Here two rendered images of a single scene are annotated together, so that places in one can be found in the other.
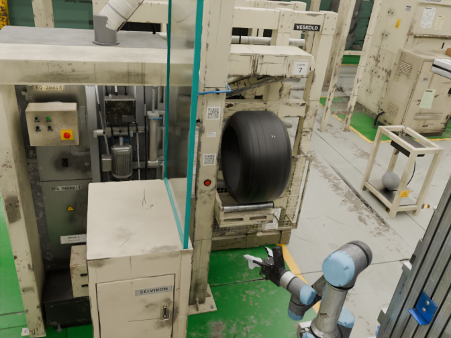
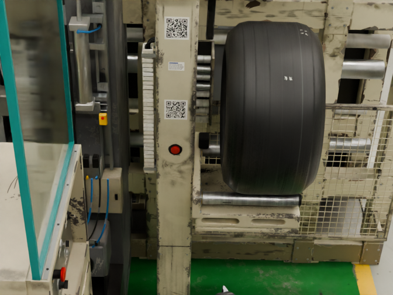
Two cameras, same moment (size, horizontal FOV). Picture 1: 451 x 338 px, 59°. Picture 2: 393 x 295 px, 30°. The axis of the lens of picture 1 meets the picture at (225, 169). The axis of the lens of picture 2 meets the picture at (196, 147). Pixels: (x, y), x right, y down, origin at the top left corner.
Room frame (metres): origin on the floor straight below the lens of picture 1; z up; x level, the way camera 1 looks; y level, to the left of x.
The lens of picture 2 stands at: (0.19, -0.58, 2.49)
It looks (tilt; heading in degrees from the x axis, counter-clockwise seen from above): 35 degrees down; 18
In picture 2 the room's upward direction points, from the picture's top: 2 degrees clockwise
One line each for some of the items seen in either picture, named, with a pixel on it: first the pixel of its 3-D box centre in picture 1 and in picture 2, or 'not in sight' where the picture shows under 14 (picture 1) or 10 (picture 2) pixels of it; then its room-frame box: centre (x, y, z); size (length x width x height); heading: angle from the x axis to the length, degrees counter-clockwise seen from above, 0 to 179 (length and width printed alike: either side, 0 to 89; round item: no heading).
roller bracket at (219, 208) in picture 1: (214, 196); (197, 172); (2.19, 0.05, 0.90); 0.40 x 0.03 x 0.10; 18
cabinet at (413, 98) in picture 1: (421, 94); not in sight; (6.21, -2.93, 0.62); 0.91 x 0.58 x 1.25; 109
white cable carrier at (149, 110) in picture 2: (193, 161); (150, 110); (2.10, 0.19, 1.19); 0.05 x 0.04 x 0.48; 18
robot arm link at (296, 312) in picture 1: (299, 305); not in sight; (1.31, -0.40, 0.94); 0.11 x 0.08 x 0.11; 134
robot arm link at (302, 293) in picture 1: (301, 291); not in sight; (1.29, -0.39, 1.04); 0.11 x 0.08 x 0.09; 44
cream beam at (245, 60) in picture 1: (259, 61); not in sight; (2.57, -0.14, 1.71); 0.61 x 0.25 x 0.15; 108
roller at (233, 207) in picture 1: (247, 206); (250, 198); (2.12, -0.16, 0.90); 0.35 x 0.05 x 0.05; 108
